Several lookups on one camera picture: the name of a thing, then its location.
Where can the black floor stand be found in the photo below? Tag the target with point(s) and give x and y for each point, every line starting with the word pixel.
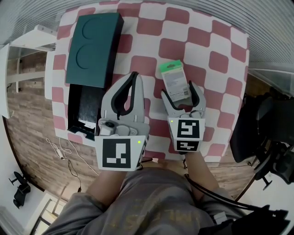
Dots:
pixel 20 190

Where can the pink white checkered tablecloth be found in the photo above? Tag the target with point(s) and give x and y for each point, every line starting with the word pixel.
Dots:
pixel 149 25

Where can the white low cabinet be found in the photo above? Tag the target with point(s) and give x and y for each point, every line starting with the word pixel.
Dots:
pixel 46 215

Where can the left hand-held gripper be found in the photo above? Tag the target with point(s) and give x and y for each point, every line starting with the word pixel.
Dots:
pixel 117 149

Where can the person's right forearm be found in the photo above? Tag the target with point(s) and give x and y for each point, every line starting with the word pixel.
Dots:
pixel 202 174

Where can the dark green plastic box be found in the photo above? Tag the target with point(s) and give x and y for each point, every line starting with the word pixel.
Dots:
pixel 94 46

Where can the person's left forearm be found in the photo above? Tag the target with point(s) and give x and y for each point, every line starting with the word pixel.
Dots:
pixel 105 188

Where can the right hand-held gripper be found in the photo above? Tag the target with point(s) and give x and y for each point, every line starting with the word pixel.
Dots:
pixel 187 130

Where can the small grey plastic block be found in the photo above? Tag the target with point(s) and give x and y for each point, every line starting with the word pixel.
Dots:
pixel 220 217

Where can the black equipment pack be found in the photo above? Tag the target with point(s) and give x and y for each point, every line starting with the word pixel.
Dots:
pixel 252 222

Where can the black office chair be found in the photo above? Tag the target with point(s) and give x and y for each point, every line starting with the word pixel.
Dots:
pixel 248 128
pixel 282 149

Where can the person's grey shirt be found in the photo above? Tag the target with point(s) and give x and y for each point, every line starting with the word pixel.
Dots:
pixel 149 206

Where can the green-topped small packet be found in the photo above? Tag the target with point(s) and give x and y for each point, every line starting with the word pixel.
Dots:
pixel 175 80

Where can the white desk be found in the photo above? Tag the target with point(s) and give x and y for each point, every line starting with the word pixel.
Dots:
pixel 46 39

